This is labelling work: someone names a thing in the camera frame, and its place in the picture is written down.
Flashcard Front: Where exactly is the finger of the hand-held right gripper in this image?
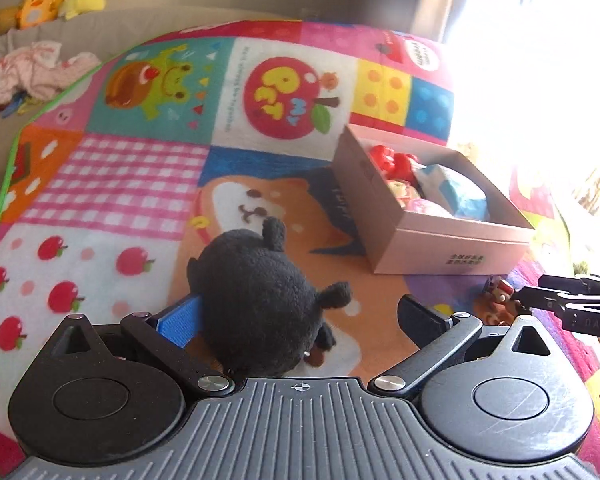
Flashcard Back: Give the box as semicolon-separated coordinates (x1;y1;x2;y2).
539;273;600;292
517;285;600;317

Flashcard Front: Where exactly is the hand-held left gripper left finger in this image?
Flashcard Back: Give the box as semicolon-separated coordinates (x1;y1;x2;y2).
45;292;236;402

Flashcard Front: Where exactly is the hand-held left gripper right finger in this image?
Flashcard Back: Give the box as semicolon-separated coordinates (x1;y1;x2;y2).
369;292;556;402

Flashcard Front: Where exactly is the small red and black figurine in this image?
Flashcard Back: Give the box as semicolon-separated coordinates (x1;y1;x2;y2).
482;275;523;313

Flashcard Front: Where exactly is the pink cardboard box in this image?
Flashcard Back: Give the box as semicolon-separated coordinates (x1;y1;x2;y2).
332;124;537;276

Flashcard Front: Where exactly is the black plush toy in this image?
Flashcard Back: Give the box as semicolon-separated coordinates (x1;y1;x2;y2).
187;216;353;378

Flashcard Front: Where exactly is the blue and white mask packet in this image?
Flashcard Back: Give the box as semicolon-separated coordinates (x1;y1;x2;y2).
412;162;490;221

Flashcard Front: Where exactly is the red toy keychain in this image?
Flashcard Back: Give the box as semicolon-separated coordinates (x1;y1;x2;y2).
369;144;421;181

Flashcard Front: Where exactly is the colourful cartoon play mat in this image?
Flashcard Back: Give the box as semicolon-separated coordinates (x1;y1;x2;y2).
0;19;600;480

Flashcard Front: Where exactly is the pile of pink-white clothes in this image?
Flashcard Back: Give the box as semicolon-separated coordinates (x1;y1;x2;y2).
0;40;103;118

